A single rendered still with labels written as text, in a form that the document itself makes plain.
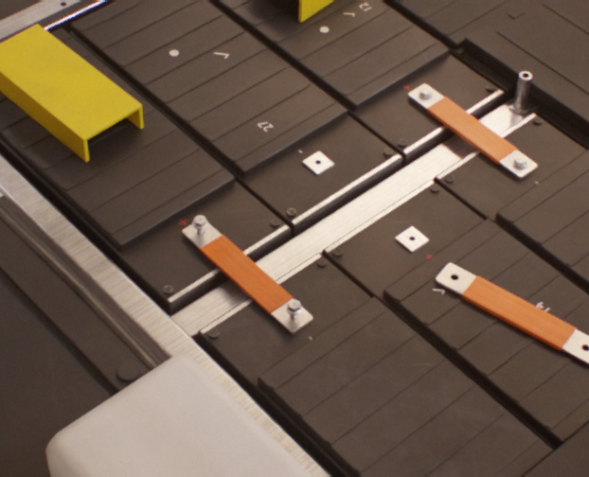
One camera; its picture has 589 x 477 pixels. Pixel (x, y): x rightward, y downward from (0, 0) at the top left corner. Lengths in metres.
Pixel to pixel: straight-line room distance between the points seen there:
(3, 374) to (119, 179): 0.31
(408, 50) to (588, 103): 0.19
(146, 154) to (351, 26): 0.28
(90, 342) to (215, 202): 0.29
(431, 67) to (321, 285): 0.32
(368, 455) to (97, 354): 0.23
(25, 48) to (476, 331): 0.53
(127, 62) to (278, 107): 0.16
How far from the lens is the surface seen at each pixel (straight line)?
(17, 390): 1.01
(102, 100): 1.31
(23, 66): 1.36
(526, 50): 1.42
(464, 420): 1.12
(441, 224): 1.26
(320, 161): 1.30
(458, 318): 1.18
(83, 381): 1.01
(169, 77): 1.38
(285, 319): 1.17
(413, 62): 1.40
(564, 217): 1.27
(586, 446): 1.11
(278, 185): 1.28
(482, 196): 1.29
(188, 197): 1.26
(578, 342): 1.18
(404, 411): 1.12
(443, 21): 1.46
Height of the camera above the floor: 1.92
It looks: 48 degrees down
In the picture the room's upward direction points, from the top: 2 degrees clockwise
